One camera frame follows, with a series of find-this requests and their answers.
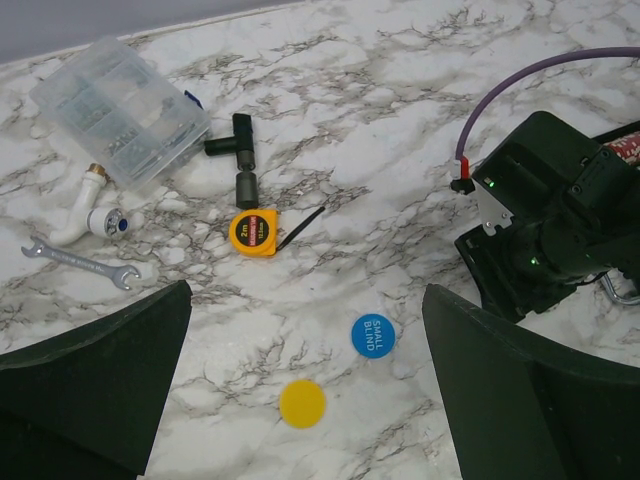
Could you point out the silver open-end wrench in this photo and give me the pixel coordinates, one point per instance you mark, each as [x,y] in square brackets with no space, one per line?
[117,274]

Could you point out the yellow round button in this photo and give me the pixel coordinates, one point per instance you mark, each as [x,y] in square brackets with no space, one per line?
[302,404]

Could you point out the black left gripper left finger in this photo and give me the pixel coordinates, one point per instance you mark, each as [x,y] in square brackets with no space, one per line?
[86,404]

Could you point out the blue small blind button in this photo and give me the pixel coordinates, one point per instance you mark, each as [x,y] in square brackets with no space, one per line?
[373,336]

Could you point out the chrome case handle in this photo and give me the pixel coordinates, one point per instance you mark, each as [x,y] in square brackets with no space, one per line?
[621,289]

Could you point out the black T-shaped pipe fitting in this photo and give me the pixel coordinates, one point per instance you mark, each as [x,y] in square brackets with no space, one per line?
[241,144]

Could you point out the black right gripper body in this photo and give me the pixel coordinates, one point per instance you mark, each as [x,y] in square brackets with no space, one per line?
[591,228]

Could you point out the red poker chip row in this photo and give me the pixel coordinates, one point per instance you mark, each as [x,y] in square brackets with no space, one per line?
[625,145]

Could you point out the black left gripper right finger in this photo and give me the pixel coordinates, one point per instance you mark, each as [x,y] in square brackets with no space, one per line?
[521,406]

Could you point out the yellow tape measure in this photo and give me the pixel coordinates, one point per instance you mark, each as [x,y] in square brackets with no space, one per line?
[253,233]

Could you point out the clear screw organizer box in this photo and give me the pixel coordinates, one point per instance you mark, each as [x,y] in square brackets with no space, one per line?
[123,113]

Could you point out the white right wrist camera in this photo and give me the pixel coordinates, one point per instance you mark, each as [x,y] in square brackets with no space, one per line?
[520,177]

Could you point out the white plastic faucet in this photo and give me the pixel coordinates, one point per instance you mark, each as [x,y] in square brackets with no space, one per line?
[109,222]

